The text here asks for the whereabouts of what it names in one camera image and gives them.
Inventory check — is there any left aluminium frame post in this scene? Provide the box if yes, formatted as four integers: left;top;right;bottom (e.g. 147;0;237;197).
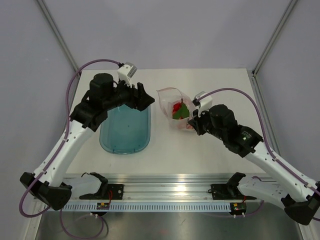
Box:
34;0;79;72

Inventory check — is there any right aluminium frame post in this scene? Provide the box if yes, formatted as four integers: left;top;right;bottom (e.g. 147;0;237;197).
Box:
251;0;300;78

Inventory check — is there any aluminium mounting rail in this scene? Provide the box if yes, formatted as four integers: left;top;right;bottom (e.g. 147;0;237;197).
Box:
33;173;306;202

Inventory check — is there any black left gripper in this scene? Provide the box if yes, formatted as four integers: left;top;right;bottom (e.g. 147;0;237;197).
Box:
103;76;155;111

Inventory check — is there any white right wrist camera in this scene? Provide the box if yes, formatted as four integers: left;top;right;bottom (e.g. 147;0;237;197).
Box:
192;91;213;118

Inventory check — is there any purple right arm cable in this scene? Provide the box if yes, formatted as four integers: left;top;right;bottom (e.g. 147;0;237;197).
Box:
192;87;320;218

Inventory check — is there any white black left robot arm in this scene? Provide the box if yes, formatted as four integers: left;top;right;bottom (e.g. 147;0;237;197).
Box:
19;73;155;211

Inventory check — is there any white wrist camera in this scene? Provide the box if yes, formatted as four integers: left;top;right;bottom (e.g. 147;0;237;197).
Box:
192;91;213;118
117;62;137;88

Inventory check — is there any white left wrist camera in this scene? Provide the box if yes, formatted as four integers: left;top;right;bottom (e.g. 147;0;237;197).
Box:
117;62;137;88

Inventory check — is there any red strawberry bunch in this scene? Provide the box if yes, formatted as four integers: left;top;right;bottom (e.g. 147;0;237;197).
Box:
170;98;193;131

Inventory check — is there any white slotted cable duct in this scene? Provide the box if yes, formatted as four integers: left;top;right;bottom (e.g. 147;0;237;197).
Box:
62;201;231;213

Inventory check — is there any clear pink zip top bag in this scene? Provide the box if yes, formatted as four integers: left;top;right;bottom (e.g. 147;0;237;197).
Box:
157;87;195;132

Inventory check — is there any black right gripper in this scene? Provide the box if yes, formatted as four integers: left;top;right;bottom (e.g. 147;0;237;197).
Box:
190;105;227;141

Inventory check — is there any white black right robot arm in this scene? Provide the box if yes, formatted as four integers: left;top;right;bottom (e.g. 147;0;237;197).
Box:
189;104;320;226

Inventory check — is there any blue transparent plastic tray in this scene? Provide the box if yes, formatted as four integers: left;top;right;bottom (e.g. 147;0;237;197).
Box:
99;105;151;155

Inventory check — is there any aluminium frame post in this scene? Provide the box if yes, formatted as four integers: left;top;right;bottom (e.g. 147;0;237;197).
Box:
34;0;79;72
251;0;300;78

